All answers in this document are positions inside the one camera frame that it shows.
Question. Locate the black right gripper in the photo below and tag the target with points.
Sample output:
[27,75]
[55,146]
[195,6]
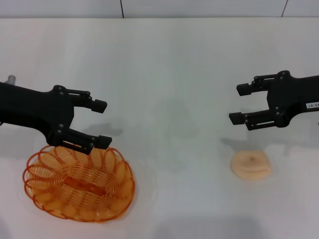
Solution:
[294,94]

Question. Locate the silver left wrist bracket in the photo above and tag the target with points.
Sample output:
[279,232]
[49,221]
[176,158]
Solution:
[11,79]

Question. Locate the round beige bread bun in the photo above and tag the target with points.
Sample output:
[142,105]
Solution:
[250,165]

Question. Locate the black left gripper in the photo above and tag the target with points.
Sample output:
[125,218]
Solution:
[37,109]

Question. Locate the orange woven plastic basket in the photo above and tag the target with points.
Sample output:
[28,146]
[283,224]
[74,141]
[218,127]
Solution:
[82,184]

